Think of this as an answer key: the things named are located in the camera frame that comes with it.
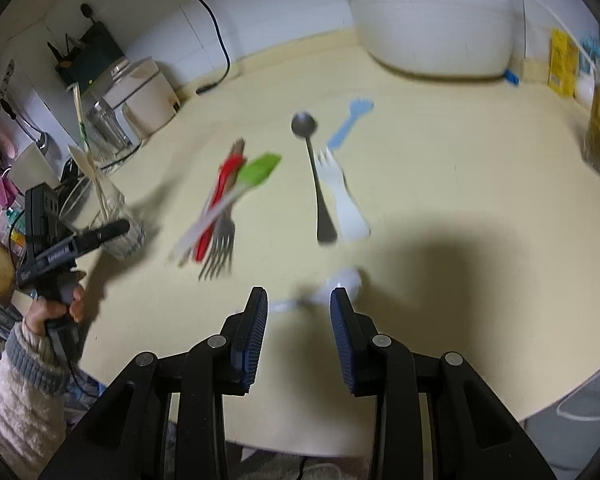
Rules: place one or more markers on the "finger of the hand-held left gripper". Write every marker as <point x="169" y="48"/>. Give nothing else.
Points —
<point x="105" y="232"/>

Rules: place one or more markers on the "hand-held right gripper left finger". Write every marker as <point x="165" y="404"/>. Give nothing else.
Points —
<point x="254" y="340"/>

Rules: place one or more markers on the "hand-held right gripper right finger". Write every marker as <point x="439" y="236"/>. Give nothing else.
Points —
<point x="342" y="340"/>

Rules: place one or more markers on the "clear glass tumbler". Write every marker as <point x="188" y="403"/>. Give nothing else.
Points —
<point x="125" y="240"/>

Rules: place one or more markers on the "small white plastic spoon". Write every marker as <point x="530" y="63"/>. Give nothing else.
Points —
<point x="350" y="279"/>

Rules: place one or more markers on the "metal fork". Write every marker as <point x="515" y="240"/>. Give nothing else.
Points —
<point x="220" y="245"/>

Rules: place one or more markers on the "paper-wrapped disposable chopsticks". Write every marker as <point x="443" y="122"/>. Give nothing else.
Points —
<point x="80" y="115"/>

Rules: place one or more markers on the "white plastic fork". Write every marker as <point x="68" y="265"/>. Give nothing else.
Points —
<point x="347" y="210"/>

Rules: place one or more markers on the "red plastic spoon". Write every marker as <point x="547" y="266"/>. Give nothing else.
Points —
<point x="225" y="175"/>

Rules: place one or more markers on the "long metal spoon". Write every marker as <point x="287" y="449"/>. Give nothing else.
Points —
<point x="305" y="125"/>

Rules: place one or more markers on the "blue plastic spork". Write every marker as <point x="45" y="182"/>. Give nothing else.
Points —
<point x="350" y="120"/>

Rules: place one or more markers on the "person's left forearm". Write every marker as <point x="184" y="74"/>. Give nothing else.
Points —
<point x="25" y="400"/>

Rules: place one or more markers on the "person's left hand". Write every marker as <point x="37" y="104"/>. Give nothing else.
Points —
<point x="76" y="305"/>

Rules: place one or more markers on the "pink cloth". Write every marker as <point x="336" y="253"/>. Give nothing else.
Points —
<point x="4" y="190"/>

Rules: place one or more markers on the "tall glass mug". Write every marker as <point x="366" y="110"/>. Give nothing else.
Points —
<point x="107" y="125"/>

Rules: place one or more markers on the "beige electric pot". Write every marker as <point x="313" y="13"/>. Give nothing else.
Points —
<point x="145" y="95"/>

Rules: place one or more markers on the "black round-head utensil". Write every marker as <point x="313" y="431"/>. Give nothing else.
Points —
<point x="86" y="10"/>

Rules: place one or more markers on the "blue clip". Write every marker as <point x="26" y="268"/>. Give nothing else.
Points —
<point x="512" y="77"/>

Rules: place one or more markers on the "white rice cooker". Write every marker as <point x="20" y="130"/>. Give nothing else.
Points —
<point x="429" y="25"/>

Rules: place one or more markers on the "small white bottle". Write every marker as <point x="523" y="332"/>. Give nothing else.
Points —
<point x="585" y="90"/>

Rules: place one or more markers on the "yellow box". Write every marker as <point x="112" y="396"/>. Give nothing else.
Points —
<point x="562" y="65"/>

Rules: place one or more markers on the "light blue package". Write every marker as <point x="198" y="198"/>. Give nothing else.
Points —
<point x="599" y="52"/>

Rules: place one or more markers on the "dark green wall utensil holder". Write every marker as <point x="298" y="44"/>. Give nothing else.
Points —
<point x="92" y="55"/>

